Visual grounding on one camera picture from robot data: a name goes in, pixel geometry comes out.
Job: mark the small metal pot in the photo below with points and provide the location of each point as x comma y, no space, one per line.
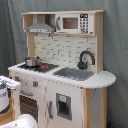
32,61

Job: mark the toy microwave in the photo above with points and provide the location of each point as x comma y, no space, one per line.
74,23

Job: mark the grey range hood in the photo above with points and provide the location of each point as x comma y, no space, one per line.
41,26

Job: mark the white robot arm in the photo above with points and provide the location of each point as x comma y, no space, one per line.
24,120

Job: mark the red right oven knob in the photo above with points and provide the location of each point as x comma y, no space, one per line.
35,83

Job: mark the white cabinet door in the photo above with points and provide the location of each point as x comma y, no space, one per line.
64,106

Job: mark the wooden toy kitchen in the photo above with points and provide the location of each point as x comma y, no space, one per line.
63,49

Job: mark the grey toy sink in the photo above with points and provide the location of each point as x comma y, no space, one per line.
74,74

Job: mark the black toy stovetop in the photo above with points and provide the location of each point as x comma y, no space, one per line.
41,67

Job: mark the black toy faucet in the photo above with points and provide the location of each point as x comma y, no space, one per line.
82,65

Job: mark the toy oven door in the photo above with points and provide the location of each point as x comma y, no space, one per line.
29,103

